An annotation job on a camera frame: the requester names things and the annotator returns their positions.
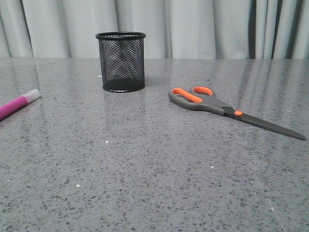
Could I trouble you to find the grey orange scissors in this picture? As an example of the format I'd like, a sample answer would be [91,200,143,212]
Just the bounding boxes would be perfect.
[169,86,306,140]

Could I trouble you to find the pink marker pen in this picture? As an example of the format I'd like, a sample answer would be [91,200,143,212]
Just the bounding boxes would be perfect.
[0,89,41,121]

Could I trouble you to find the light grey curtain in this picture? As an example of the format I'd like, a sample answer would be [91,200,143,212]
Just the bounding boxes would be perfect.
[0,0,309,59]

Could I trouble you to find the black mesh pen cup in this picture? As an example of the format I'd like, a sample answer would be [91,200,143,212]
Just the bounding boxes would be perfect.
[96,31,146,93]

